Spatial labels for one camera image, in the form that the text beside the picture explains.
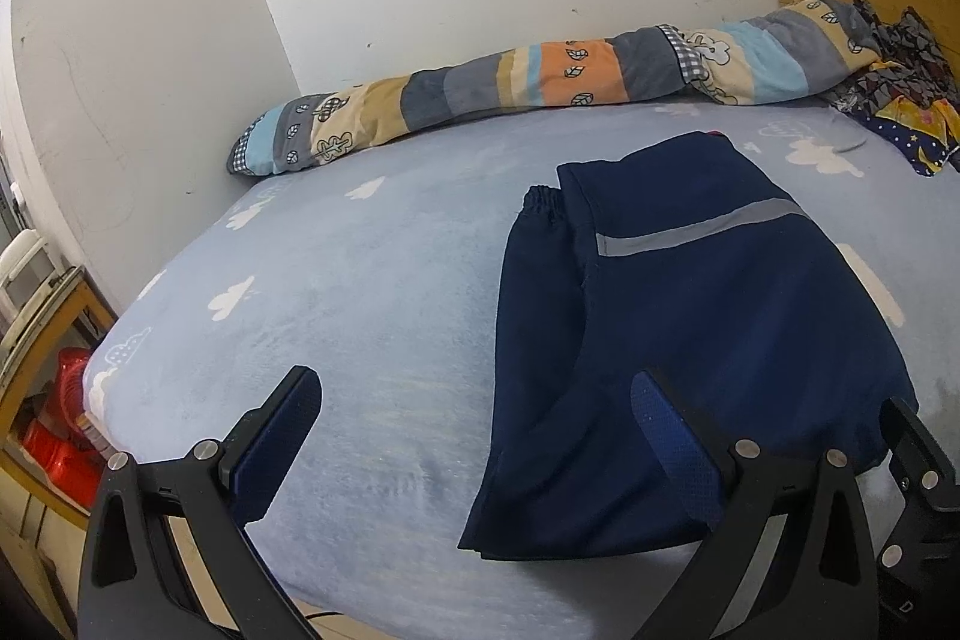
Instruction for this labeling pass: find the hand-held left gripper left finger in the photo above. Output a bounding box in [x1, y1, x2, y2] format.
[77, 365, 323, 640]

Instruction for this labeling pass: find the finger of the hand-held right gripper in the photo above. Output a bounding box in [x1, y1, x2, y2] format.
[877, 396, 960, 517]
[876, 496, 952, 622]

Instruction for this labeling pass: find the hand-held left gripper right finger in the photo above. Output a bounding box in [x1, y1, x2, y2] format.
[628, 370, 878, 640]

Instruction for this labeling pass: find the navy blue jacket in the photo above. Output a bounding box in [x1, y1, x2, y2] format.
[457, 130, 920, 562]

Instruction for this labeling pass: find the light blue bed sheet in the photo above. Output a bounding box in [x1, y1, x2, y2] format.
[81, 100, 960, 640]

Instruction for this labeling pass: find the red plastic object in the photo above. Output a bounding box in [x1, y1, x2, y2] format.
[21, 346, 104, 498]

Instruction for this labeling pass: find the wooden bedside shelf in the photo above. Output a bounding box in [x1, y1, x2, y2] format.
[0, 265, 121, 521]

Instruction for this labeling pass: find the white plastic object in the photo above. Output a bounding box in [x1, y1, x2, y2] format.
[0, 227, 57, 311]

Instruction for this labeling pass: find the striped patchwork bolster pillow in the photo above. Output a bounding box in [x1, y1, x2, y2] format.
[226, 0, 882, 176]

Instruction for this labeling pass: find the grey red patterned cloth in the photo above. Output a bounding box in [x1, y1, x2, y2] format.
[817, 0, 960, 124]

